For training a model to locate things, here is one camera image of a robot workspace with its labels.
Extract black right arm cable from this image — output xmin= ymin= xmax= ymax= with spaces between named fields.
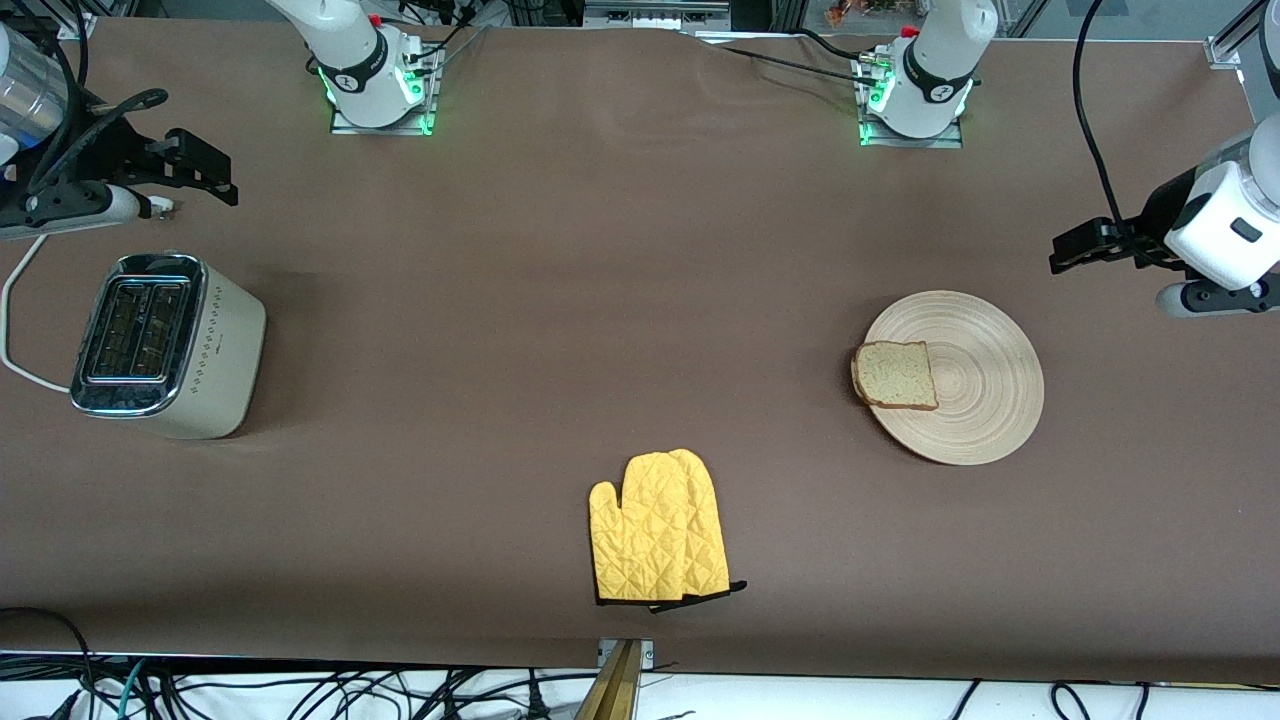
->
xmin=20 ymin=0 xmax=171 ymax=196

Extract black base cable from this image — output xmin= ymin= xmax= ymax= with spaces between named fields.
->
xmin=400 ymin=0 xmax=491 ymax=71

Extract brass coloured bar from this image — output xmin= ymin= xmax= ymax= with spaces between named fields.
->
xmin=575 ymin=640 xmax=643 ymax=720

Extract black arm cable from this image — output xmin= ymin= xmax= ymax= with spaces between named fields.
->
xmin=1072 ymin=0 xmax=1131 ymax=226
xmin=20 ymin=0 xmax=171 ymax=196

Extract brown bread slice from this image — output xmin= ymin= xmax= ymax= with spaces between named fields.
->
xmin=851 ymin=340 xmax=940 ymax=412

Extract round wooden plate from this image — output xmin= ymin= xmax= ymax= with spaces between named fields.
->
xmin=862 ymin=290 xmax=1046 ymax=467

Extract black table cable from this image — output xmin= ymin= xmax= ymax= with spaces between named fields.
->
xmin=795 ymin=28 xmax=866 ymax=63
xmin=715 ymin=45 xmax=881 ymax=86

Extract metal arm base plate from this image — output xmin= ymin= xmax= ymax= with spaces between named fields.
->
xmin=858 ymin=50 xmax=966 ymax=149
xmin=330 ymin=45 xmax=441 ymax=136

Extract teal floor cable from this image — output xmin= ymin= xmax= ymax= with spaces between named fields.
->
xmin=112 ymin=658 xmax=148 ymax=720

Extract cream and chrome toaster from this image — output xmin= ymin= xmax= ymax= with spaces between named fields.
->
xmin=68 ymin=252 xmax=268 ymax=441

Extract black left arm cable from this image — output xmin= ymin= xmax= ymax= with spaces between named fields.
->
xmin=1072 ymin=0 xmax=1131 ymax=226

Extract aluminium frame rail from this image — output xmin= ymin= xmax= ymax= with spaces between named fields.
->
xmin=583 ymin=0 xmax=731 ymax=29

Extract tangled black floor cables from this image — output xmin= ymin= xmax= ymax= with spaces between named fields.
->
xmin=140 ymin=668 xmax=601 ymax=720

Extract yellow quilted oven mitt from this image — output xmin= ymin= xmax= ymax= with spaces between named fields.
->
xmin=588 ymin=452 xmax=703 ymax=607
xmin=650 ymin=448 xmax=748 ymax=613

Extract white toaster power cord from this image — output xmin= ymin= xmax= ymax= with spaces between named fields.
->
xmin=0 ymin=198 xmax=176 ymax=393

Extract black looped floor cable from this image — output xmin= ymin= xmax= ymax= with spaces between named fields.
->
xmin=0 ymin=607 xmax=96 ymax=720

